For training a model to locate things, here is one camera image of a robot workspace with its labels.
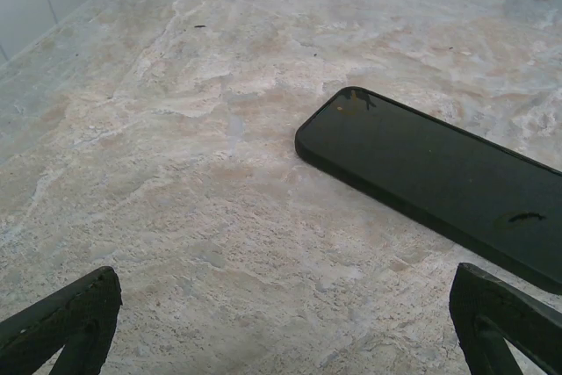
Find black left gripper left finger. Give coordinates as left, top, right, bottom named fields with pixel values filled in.
left=0, top=265, right=123, bottom=375

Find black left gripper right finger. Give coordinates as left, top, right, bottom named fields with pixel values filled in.
left=449, top=262, right=562, bottom=375

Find black phone case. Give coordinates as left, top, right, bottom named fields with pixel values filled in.
left=294, top=86, right=562, bottom=295

